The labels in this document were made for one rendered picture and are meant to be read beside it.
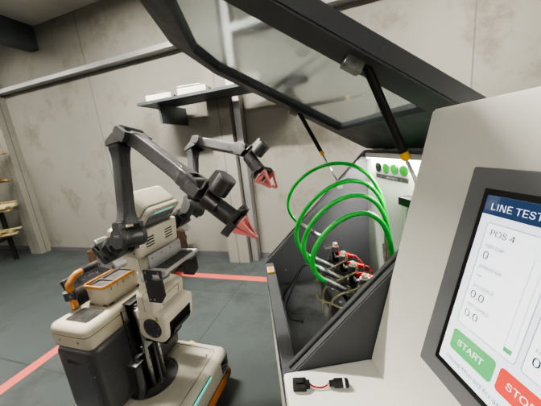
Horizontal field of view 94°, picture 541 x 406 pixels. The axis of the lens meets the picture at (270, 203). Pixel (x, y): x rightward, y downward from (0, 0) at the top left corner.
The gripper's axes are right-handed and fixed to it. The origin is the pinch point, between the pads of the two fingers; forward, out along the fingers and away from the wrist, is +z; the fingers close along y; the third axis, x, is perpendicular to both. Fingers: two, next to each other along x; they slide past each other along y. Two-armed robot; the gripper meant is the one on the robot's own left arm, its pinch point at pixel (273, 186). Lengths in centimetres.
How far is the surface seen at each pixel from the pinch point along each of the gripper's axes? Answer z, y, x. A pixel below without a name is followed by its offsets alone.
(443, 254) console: 52, -41, -33
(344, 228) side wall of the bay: 29.9, 32.1, -2.5
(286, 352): 52, -32, 16
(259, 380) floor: 67, 44, 114
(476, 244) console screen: 52, -46, -37
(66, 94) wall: -405, 75, 199
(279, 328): 46, -25, 19
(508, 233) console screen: 53, -49, -41
